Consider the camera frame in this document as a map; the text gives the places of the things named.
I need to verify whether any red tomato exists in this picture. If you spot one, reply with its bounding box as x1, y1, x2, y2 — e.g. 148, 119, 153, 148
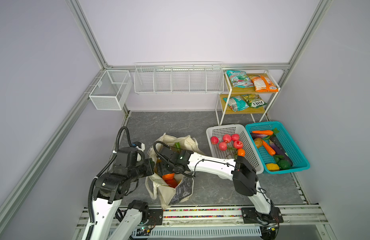
165, 179, 178, 188

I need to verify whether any cream canvas tote bag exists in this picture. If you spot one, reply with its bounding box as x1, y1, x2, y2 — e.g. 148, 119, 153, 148
145, 134, 203, 210

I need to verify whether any orange snack bag top shelf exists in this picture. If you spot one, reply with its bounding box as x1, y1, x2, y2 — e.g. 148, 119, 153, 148
248, 75, 279, 93

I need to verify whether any pink dragon fruit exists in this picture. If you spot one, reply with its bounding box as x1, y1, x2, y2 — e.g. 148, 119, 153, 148
175, 142, 182, 153

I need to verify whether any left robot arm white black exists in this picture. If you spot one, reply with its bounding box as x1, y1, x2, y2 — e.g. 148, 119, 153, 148
82, 127, 155, 240

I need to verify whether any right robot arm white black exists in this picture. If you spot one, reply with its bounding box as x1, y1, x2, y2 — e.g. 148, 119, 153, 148
153, 141, 283, 226

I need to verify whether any teal snack bag lower shelf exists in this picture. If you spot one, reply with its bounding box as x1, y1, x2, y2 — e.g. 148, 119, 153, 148
223, 96, 249, 112

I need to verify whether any teal snack bag shelf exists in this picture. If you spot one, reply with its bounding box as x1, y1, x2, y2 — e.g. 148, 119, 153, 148
223, 96, 249, 112
226, 70, 254, 88

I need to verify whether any green snack bag lower shelf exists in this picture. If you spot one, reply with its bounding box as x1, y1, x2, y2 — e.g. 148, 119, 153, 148
241, 94, 267, 109

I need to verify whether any teal snack bag top shelf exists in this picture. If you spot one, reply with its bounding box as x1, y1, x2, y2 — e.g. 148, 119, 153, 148
226, 70, 254, 88

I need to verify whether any red apple back left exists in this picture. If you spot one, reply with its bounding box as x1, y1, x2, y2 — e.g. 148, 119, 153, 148
210, 136, 219, 145

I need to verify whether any red apple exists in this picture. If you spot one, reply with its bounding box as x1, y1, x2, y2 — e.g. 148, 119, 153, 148
218, 142, 227, 152
210, 136, 219, 145
233, 140, 243, 150
231, 134, 240, 142
222, 134, 232, 143

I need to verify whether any red apple front left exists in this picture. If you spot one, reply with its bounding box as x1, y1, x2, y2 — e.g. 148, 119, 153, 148
218, 142, 227, 152

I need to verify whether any red apple front middle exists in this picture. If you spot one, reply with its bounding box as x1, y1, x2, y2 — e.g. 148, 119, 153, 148
222, 134, 232, 143

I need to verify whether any white plastic fruit basket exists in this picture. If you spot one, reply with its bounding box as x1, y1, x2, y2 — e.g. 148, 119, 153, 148
206, 124, 264, 175

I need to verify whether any red apple back right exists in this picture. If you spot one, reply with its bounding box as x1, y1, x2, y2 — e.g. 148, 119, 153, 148
231, 134, 240, 142

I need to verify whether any red apple centre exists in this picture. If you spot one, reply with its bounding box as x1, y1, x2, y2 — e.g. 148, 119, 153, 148
233, 140, 243, 150

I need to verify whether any small orange tangerine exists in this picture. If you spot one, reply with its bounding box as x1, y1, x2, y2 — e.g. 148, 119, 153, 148
237, 149, 245, 157

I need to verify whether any white mesh box basket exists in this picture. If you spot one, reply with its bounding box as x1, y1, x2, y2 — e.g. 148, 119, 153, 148
89, 70, 133, 111

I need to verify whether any brown potato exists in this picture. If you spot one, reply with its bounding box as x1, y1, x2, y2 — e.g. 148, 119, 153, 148
254, 138, 263, 149

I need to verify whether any orange carrot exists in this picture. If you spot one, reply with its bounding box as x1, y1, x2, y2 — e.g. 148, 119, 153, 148
252, 128, 279, 136
262, 140, 276, 156

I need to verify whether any white two-tier wooden shelf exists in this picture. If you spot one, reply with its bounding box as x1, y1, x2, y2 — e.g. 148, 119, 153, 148
215, 70, 281, 125

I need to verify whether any purple eggplant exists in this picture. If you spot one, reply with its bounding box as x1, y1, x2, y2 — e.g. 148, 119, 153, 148
251, 133, 293, 167

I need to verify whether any green avocado vegetable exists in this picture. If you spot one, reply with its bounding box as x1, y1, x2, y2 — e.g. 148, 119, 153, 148
277, 159, 292, 170

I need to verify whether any teal plastic vegetable basket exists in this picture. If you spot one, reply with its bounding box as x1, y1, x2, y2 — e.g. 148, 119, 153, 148
245, 122, 310, 175

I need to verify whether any white wire wall basket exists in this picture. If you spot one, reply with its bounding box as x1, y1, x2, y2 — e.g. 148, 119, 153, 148
134, 62, 224, 94

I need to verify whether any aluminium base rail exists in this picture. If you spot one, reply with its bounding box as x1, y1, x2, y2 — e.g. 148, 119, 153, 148
73, 205, 337, 240

